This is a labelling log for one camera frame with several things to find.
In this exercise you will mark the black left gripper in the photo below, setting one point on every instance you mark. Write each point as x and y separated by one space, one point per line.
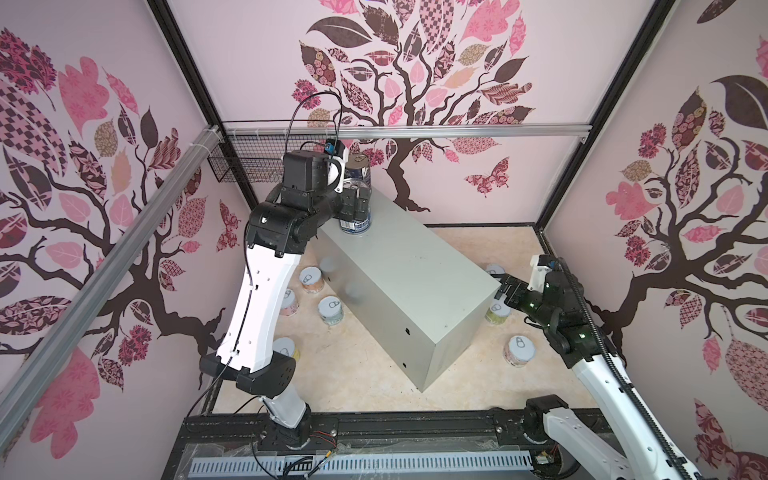
346 211

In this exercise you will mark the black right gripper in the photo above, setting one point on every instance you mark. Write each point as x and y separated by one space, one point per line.
518 287

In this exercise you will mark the light green small can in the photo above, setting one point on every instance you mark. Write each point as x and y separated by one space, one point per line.
498 312

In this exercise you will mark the blue white label can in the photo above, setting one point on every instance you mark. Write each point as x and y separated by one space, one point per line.
349 227

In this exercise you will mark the dark blue tall can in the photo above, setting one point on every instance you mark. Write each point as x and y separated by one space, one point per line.
358 167

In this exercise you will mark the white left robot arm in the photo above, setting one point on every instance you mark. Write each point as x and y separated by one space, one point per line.
310 193

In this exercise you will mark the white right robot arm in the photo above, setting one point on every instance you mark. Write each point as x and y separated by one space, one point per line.
553 300

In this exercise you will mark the grey metal cabinet counter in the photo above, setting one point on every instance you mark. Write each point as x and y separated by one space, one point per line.
419 298

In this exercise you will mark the pink floral small can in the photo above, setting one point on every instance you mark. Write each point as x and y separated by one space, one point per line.
519 350

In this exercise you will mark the orange label small can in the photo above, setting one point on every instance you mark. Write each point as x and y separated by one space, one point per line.
311 279

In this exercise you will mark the teal label small can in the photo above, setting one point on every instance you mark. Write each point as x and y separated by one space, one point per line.
330 310

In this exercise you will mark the pink label small can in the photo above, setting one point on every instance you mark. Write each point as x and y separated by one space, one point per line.
290 303

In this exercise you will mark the silver aluminium crossbar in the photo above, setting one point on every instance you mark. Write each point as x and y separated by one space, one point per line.
447 131

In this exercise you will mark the yellow label small can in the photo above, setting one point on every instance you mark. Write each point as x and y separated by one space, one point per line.
287 347

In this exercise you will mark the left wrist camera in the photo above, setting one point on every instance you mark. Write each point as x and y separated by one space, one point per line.
337 160

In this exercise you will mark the black wire mesh basket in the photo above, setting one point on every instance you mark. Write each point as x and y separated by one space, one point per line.
252 152

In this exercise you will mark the white slotted cable duct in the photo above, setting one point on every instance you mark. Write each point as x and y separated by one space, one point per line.
359 466

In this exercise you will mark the black aluminium frame rail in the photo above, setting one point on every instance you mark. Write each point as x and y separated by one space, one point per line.
490 430

